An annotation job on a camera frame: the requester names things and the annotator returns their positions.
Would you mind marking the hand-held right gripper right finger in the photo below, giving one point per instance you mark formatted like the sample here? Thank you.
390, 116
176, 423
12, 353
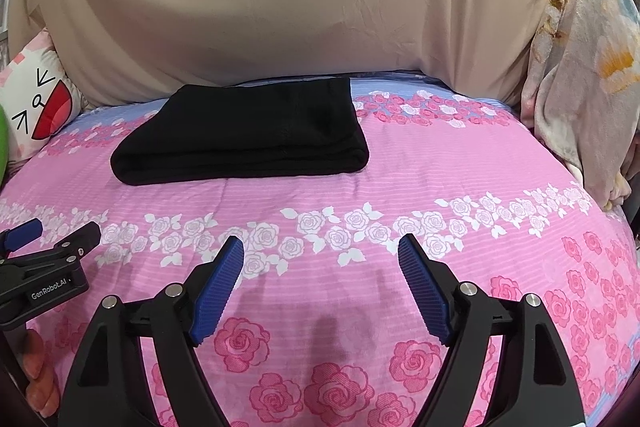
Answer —
425, 292

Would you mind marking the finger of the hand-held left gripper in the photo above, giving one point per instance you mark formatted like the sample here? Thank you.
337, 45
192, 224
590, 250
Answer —
80, 239
25, 232

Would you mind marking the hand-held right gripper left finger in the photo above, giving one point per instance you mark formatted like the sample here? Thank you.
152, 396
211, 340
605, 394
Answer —
220, 292

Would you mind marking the black pants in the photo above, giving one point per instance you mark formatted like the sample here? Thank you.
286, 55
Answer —
240, 137

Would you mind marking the person's left hand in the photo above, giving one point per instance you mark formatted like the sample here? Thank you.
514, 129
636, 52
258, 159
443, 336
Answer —
42, 372

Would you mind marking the green plush object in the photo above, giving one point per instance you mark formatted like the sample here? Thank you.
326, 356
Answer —
4, 142

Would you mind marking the pink floral bedsheet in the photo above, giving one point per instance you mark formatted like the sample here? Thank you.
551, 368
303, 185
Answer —
325, 232

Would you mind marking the white cartoon face pillow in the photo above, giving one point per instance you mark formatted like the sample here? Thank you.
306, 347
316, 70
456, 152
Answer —
35, 97

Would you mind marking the grey floral fleece blanket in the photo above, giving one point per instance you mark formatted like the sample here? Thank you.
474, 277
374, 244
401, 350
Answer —
575, 82

